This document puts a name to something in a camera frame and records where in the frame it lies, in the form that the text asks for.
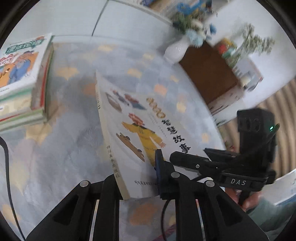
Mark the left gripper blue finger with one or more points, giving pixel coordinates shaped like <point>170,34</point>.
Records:
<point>165,181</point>

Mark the patterned fan tablecloth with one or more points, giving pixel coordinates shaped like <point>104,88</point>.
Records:
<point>48,160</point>

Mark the wisdom stories warrior book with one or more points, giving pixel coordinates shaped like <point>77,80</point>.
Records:
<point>39,83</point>

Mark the brown wooden chair back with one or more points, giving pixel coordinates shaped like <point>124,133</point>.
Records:
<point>213,78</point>

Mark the white ceramic vase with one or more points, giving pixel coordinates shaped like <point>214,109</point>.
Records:
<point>176,51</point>

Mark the blue white flower bouquet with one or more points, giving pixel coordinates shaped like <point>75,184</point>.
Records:
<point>188,20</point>

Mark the white bookshelf cabinet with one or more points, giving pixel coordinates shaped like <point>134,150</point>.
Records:
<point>81,21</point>

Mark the light green picture book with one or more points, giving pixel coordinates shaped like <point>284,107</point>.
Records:
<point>22,120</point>

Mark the colourful jars on cabinet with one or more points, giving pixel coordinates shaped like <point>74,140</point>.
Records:
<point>225,46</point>

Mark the green potted plant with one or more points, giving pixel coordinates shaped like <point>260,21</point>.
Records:
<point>252,43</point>

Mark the person's right hand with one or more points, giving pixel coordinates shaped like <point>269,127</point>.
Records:
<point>251,202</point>

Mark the cartoon Confucius comic book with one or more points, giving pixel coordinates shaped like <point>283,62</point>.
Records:
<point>21,63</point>

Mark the right teal sleeve forearm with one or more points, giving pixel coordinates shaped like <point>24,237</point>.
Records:
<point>271,218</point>

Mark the white cartoon figures book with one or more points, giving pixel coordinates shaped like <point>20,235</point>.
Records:
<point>134,127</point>

